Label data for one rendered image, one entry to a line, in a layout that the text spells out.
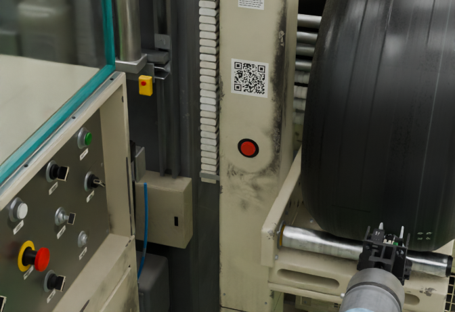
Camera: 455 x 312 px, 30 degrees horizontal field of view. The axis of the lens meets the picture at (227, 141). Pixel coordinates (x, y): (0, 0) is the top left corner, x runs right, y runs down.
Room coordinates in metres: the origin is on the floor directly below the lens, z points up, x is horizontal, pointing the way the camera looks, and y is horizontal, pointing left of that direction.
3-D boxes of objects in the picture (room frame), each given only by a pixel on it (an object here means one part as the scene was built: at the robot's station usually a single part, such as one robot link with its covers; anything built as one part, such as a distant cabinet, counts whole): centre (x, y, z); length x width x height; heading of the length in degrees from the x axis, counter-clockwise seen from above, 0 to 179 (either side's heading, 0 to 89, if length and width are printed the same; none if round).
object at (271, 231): (1.56, -0.14, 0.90); 0.40 x 0.03 x 0.10; 163
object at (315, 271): (1.37, -0.27, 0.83); 0.36 x 0.09 x 0.06; 73
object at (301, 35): (1.93, -0.21, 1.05); 0.20 x 0.15 x 0.30; 73
